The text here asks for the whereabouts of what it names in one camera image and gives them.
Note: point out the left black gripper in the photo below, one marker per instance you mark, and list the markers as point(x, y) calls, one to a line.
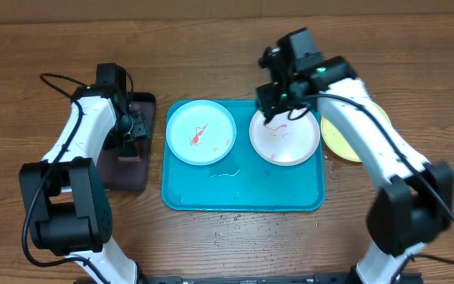
point(142, 131)

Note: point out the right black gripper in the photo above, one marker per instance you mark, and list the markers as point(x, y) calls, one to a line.
point(269, 101)

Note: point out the green and pink sponge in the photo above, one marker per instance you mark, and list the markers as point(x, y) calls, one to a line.
point(129, 150)

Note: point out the white plate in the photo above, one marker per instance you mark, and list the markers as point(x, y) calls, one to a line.
point(288, 139)

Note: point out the light blue plate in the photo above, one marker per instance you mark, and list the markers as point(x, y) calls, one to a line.
point(200, 132)

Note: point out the yellow-green plate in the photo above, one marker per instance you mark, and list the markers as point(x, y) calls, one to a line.
point(335, 140)

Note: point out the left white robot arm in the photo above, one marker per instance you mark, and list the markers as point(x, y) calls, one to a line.
point(68, 215)

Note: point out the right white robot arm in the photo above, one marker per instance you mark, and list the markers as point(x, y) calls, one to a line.
point(414, 200)

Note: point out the black tray with water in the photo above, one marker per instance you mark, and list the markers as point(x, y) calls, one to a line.
point(119, 175)

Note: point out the teal plastic serving tray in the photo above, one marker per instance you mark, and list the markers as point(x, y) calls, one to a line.
point(243, 180)

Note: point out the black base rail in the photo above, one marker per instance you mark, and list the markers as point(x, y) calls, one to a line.
point(318, 278)

